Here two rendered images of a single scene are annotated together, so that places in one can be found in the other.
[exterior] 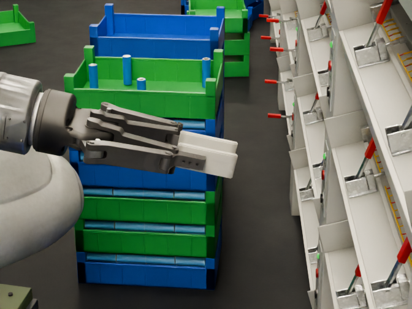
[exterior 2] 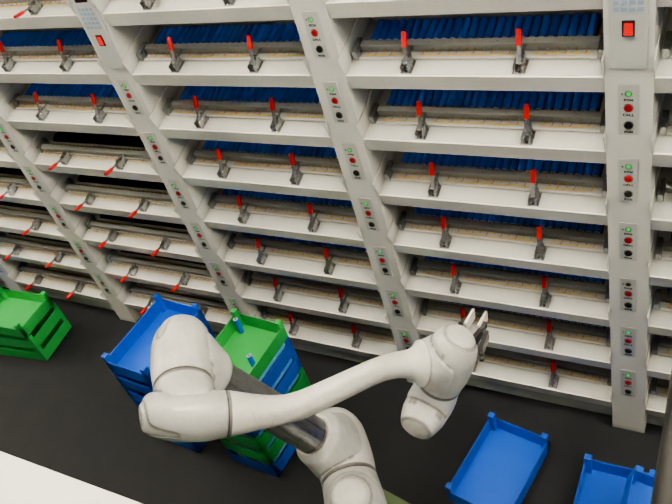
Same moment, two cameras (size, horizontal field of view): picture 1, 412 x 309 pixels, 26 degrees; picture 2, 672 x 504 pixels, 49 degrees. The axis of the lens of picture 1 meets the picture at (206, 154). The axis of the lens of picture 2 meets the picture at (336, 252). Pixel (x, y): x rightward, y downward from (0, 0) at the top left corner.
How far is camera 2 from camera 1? 1.66 m
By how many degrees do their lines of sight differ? 47
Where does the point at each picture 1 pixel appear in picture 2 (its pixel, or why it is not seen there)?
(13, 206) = (362, 440)
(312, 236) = (334, 340)
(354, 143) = (409, 278)
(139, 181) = not seen: hidden behind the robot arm
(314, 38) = (264, 261)
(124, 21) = (116, 355)
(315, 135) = (298, 300)
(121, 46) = not seen: hidden behind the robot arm
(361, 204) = (467, 291)
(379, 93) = (483, 249)
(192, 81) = (230, 336)
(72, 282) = (276, 481)
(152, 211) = not seen: hidden behind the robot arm
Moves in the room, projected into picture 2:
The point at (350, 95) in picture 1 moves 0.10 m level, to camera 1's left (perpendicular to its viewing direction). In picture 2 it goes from (401, 263) to (390, 287)
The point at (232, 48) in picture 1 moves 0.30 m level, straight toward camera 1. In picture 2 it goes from (52, 321) to (102, 332)
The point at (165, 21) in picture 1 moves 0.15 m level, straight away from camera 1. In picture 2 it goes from (135, 331) to (102, 326)
